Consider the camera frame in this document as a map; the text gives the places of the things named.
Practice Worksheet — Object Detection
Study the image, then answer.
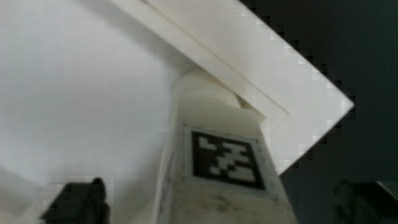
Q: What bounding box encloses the white table leg with tag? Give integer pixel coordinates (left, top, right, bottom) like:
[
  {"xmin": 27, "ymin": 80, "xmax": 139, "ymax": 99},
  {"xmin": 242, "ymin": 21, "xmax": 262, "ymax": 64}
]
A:
[{"xmin": 150, "ymin": 69, "xmax": 299, "ymax": 224}]

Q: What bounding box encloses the white square tabletop with sockets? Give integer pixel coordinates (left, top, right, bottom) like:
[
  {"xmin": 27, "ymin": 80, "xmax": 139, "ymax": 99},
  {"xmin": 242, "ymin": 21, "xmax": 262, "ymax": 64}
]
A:
[{"xmin": 0, "ymin": 0, "xmax": 354, "ymax": 224}]

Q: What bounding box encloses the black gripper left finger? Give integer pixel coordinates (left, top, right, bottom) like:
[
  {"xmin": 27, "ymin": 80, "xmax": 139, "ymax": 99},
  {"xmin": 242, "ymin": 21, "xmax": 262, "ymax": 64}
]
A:
[{"xmin": 42, "ymin": 178, "xmax": 111, "ymax": 224}]

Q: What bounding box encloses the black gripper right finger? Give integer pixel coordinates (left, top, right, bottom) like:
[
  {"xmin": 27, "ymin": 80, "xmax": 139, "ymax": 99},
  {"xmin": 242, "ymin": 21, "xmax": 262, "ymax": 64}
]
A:
[{"xmin": 333, "ymin": 180, "xmax": 398, "ymax": 224}]

